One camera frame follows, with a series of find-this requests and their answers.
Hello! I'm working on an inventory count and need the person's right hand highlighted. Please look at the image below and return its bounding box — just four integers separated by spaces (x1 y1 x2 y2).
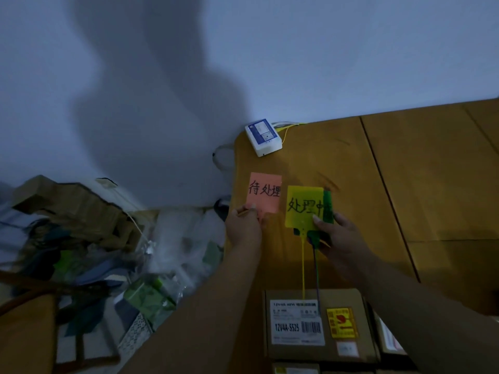
310 211 367 267

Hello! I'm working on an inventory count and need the person's left hand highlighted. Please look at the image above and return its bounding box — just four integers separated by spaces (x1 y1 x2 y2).
225 204 263 250

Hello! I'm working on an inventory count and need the green strap tag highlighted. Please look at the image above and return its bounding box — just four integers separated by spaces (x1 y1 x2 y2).
310 190 334 308

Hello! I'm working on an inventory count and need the yellow handwritten strap tag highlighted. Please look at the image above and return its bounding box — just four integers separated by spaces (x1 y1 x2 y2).
285 185 325 293

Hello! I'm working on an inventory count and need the pink handwritten tag card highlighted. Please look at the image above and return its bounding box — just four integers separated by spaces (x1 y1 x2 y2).
245 172 283 219

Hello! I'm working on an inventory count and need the person's left forearm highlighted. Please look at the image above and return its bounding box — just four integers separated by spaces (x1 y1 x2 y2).
119 241 262 374

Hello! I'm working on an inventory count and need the person's right forearm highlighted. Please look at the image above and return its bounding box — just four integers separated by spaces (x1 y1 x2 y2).
343 251 499 374

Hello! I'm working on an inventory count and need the white electronic device box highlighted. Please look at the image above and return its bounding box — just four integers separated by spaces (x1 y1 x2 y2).
245 118 283 158

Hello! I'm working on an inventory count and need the clear plastic bag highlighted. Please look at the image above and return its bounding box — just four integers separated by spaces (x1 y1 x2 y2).
146 208 227 296

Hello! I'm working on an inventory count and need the brown labelled cardboard box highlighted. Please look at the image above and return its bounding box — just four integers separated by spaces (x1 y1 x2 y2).
264 288 380 363

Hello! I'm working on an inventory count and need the cardboard box with white label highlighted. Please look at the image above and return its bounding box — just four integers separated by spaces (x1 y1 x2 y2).
372 311 408 357

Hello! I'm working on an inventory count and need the green patterned carton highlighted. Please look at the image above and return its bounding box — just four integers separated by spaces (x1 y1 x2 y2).
123 278 178 328

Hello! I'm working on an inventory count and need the small cardboard box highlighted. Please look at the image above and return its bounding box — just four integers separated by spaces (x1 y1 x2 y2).
272 362 321 374

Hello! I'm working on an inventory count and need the pile of torn cardboard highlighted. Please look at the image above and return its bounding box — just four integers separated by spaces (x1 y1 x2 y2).
12 175 143 251

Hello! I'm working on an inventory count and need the brown wooden chair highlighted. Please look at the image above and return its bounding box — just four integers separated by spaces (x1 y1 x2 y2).
0 270 121 374

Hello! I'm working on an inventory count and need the grey looped cable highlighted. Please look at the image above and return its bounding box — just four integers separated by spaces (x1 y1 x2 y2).
212 145 235 168

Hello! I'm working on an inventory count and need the yellow cable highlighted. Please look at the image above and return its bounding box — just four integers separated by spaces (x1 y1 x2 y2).
277 122 308 144

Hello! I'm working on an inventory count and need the thin white cord with plug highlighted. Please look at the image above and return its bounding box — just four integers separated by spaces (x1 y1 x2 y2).
105 183 156 254

